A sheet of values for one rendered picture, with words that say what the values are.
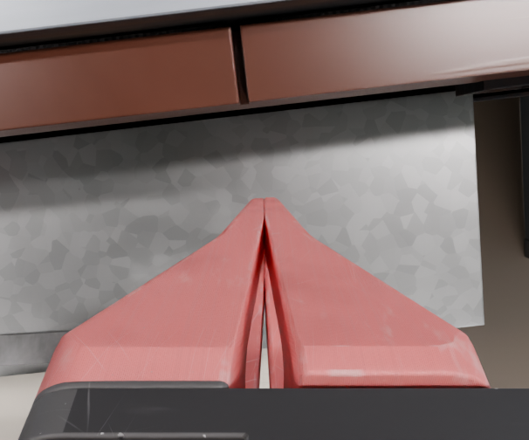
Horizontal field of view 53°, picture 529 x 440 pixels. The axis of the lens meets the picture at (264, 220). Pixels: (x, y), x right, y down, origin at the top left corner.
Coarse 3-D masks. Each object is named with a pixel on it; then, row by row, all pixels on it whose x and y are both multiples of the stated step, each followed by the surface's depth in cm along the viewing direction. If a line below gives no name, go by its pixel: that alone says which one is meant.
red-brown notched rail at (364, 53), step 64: (512, 0) 28; (0, 64) 28; (64, 64) 28; (128, 64) 28; (192, 64) 28; (256, 64) 28; (320, 64) 28; (384, 64) 28; (448, 64) 28; (512, 64) 28; (0, 128) 29; (64, 128) 34
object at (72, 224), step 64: (128, 128) 43; (192, 128) 43; (256, 128) 43; (320, 128) 43; (384, 128) 43; (448, 128) 43; (0, 192) 44; (64, 192) 44; (128, 192) 44; (192, 192) 44; (256, 192) 44; (320, 192) 44; (384, 192) 44; (448, 192) 44; (0, 256) 45; (64, 256) 45; (128, 256) 45; (384, 256) 45; (448, 256) 45; (0, 320) 46; (64, 320) 46; (448, 320) 46
